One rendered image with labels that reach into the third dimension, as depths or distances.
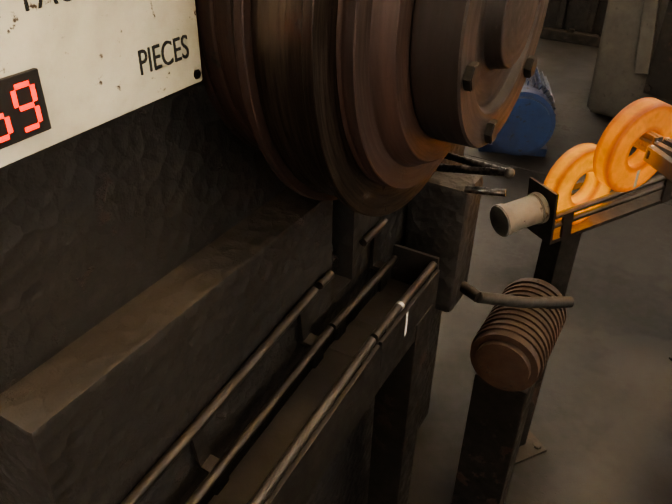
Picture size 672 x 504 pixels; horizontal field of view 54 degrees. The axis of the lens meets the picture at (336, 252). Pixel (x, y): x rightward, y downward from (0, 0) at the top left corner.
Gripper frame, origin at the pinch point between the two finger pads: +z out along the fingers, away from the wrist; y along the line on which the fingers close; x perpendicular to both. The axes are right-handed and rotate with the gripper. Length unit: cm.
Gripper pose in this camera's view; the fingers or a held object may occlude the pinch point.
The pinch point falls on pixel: (639, 136)
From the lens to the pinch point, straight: 117.2
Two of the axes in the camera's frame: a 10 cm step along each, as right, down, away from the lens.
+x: 0.4, -8.0, -5.9
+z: -4.8, -5.4, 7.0
